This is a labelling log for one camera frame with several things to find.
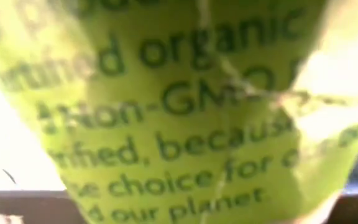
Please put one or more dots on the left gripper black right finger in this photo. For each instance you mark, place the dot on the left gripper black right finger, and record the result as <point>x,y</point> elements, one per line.
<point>356,211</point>

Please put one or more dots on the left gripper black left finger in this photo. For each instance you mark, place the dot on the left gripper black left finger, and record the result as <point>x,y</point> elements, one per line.
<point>26,205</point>

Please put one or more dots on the Panda Puffs cereal box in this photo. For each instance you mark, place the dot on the Panda Puffs cereal box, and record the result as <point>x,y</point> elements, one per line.
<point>179,109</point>

